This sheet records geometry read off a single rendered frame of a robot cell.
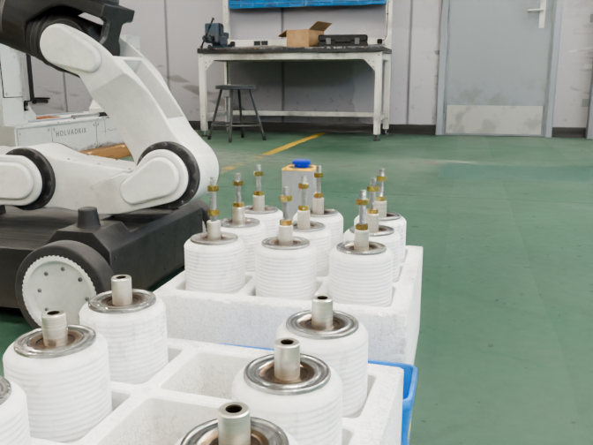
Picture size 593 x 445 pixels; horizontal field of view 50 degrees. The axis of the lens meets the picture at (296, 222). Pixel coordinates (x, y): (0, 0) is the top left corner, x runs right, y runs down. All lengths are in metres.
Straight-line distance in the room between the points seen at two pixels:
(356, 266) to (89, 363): 0.43
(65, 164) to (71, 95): 5.78
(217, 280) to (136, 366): 0.29
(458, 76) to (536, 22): 0.77
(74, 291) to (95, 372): 0.65
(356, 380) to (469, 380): 0.51
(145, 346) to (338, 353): 0.22
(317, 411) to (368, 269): 0.42
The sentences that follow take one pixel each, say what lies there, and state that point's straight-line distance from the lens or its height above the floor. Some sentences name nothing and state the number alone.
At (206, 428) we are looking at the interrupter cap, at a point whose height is 0.25.
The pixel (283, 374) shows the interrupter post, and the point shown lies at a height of 0.26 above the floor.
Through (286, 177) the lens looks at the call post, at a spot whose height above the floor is 0.30.
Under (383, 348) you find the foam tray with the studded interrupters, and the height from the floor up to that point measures 0.13.
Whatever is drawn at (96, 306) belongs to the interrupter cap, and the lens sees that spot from 0.75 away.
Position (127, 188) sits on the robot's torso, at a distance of 1.38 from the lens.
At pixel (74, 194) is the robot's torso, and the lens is 1.51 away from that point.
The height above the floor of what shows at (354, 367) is 0.22.
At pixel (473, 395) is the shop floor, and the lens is 1.10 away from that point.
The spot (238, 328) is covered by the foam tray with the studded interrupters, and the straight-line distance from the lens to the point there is 0.97.
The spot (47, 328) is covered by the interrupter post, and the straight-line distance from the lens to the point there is 0.66.
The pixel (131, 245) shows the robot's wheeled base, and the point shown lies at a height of 0.17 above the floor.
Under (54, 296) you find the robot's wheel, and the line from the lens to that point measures 1.31.
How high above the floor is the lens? 0.50
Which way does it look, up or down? 13 degrees down
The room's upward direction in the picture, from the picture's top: straight up
